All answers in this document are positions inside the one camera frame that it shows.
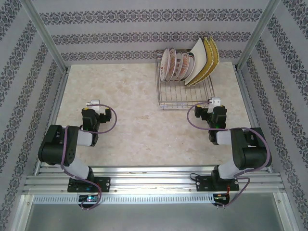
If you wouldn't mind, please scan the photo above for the aluminium frame post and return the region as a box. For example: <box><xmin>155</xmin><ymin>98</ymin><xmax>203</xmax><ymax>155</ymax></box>
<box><xmin>23</xmin><ymin>0</ymin><xmax>71</xmax><ymax>73</ymax></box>
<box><xmin>235</xmin><ymin>0</ymin><xmax>282</xmax><ymax>71</ymax></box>

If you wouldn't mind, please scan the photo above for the left circuit board with LEDs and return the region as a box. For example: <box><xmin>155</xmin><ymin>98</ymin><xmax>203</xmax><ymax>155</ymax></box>
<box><xmin>78</xmin><ymin>194</ymin><xmax>101</xmax><ymax>203</ymax></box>

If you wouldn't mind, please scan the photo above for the square white plate dark rim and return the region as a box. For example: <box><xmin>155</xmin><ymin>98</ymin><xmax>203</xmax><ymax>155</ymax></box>
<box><xmin>184</xmin><ymin>38</ymin><xmax>208</xmax><ymax>86</ymax></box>

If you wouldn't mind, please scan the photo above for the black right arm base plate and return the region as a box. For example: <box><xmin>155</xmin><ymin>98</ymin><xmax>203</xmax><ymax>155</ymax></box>
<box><xmin>195</xmin><ymin>175</ymin><xmax>240</xmax><ymax>193</ymax></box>

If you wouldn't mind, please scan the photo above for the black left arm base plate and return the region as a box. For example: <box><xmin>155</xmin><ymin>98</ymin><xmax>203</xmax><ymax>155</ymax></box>
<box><xmin>67</xmin><ymin>177</ymin><xmax>111</xmax><ymax>193</ymax></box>

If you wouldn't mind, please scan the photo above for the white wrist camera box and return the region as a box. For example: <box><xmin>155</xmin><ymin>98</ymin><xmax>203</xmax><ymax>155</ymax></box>
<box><xmin>207</xmin><ymin>96</ymin><xmax>222</xmax><ymax>114</ymax></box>
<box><xmin>86</xmin><ymin>99</ymin><xmax>108</xmax><ymax>114</ymax></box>

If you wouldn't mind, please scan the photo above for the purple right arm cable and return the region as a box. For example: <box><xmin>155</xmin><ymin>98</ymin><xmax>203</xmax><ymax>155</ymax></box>
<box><xmin>187</xmin><ymin>102</ymin><xmax>272</xmax><ymax>210</ymax></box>

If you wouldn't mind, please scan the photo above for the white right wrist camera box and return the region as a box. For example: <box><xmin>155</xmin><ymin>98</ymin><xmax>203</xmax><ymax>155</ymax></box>
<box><xmin>207</xmin><ymin>96</ymin><xmax>222</xmax><ymax>114</ymax></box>

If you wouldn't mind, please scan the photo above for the right circuit board with LEDs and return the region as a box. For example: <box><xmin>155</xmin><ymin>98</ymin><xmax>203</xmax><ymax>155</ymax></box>
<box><xmin>213</xmin><ymin>193</ymin><xmax>230</xmax><ymax>202</ymax></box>

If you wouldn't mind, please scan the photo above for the round white plate red pattern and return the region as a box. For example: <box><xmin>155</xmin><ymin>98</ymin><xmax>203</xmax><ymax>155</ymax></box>
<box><xmin>168</xmin><ymin>48</ymin><xmax>178</xmax><ymax>82</ymax></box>
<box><xmin>175</xmin><ymin>51</ymin><xmax>185</xmax><ymax>82</ymax></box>
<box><xmin>181</xmin><ymin>52</ymin><xmax>191</xmax><ymax>81</ymax></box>
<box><xmin>160</xmin><ymin>48</ymin><xmax>171</xmax><ymax>81</ymax></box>

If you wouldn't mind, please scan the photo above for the white slotted cable duct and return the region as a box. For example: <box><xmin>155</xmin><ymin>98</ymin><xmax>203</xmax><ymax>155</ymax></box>
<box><xmin>32</xmin><ymin>194</ymin><xmax>215</xmax><ymax>205</ymax></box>

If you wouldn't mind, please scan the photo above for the square yellow woven-pattern plate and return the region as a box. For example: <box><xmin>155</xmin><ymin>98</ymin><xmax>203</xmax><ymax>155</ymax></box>
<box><xmin>190</xmin><ymin>37</ymin><xmax>215</xmax><ymax>87</ymax></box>
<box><xmin>199</xmin><ymin>37</ymin><xmax>220</xmax><ymax>80</ymax></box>

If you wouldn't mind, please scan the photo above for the grey metal panel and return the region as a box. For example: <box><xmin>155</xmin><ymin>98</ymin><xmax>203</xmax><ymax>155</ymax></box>
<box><xmin>18</xmin><ymin>194</ymin><xmax>289</xmax><ymax>231</ymax></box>

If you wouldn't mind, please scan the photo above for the circuit board with leds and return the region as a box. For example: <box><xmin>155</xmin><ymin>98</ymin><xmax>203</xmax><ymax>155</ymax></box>
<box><xmin>213</xmin><ymin>193</ymin><xmax>230</xmax><ymax>202</ymax></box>
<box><xmin>78</xmin><ymin>194</ymin><xmax>101</xmax><ymax>203</ymax></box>

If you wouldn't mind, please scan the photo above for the aluminium mounting rail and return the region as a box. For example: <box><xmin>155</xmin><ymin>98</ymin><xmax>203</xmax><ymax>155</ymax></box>
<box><xmin>23</xmin><ymin>165</ymin><xmax>286</xmax><ymax>194</ymax></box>

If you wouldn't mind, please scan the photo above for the aluminium side rail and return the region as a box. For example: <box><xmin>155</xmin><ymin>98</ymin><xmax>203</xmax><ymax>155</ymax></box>
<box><xmin>234</xmin><ymin>67</ymin><xmax>271</xmax><ymax>173</ymax></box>
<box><xmin>33</xmin><ymin>68</ymin><xmax>71</xmax><ymax>176</ymax></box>

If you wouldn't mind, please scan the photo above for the metal wire dish rack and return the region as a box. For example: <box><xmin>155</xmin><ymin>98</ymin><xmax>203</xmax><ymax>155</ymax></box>
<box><xmin>155</xmin><ymin>49</ymin><xmax>215</xmax><ymax>111</ymax></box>

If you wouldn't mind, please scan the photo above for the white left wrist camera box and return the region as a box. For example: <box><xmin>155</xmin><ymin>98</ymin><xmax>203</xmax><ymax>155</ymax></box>
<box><xmin>86</xmin><ymin>99</ymin><xmax>108</xmax><ymax>114</ymax></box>

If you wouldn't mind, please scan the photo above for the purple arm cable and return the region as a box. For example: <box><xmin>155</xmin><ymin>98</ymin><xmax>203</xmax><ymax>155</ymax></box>
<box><xmin>187</xmin><ymin>102</ymin><xmax>272</xmax><ymax>210</ymax></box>
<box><xmin>60</xmin><ymin>103</ymin><xmax>118</xmax><ymax>211</ymax></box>

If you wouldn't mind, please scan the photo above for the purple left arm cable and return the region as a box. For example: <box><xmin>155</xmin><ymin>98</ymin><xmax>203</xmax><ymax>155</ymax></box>
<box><xmin>60</xmin><ymin>103</ymin><xmax>118</xmax><ymax>211</ymax></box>

